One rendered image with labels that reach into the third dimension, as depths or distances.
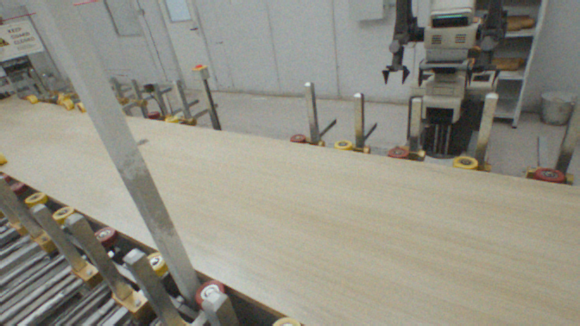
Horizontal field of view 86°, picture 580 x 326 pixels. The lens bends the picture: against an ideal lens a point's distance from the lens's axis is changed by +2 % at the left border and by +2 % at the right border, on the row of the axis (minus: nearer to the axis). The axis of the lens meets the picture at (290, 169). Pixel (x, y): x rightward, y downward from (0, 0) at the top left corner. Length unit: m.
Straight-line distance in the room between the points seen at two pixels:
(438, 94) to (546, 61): 1.94
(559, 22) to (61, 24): 3.82
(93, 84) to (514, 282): 1.03
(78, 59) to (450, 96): 1.98
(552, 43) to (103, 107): 3.82
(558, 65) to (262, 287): 3.66
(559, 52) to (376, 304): 3.51
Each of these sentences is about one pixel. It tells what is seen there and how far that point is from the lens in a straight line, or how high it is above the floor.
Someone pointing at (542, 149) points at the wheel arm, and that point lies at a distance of 1.65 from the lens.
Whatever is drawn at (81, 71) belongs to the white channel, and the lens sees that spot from 0.74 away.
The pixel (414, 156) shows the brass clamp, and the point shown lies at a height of 0.85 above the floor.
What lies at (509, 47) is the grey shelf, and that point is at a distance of 4.00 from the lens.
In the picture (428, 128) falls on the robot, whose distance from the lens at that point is 2.65.
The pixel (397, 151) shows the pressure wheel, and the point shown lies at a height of 0.91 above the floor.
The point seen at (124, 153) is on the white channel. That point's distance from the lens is 0.79.
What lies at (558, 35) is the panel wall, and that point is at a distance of 4.01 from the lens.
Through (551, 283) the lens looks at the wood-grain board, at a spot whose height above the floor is 0.90.
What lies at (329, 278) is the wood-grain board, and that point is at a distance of 0.90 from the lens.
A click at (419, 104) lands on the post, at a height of 1.09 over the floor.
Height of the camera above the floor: 1.60
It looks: 32 degrees down
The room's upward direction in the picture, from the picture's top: 10 degrees counter-clockwise
